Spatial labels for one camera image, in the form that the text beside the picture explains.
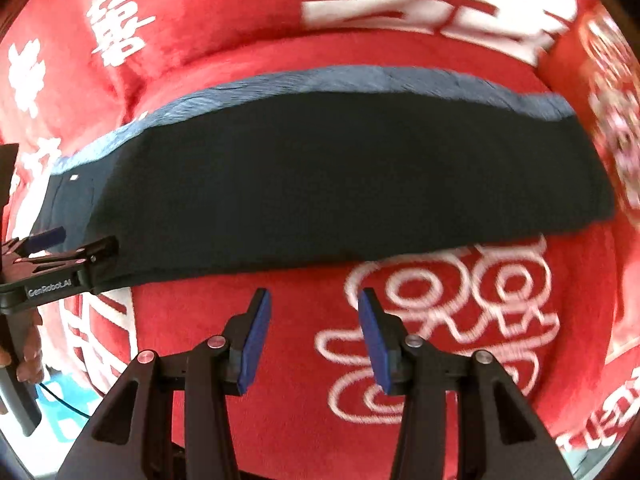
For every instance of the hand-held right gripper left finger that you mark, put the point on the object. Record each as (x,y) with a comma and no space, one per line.
(254,342)

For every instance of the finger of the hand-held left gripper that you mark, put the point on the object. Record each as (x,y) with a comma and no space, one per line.
(47,237)
(95,252)

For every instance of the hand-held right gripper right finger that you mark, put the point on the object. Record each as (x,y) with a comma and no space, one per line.
(375,342)

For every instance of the black pants with blue waistband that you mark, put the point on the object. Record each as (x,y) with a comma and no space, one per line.
(350,185)

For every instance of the person's left hand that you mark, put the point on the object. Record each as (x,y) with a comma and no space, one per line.
(32,355)

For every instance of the red printed sofa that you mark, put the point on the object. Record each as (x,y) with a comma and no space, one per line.
(300,410)

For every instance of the red embroidered cushion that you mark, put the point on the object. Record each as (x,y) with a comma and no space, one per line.
(610,110)

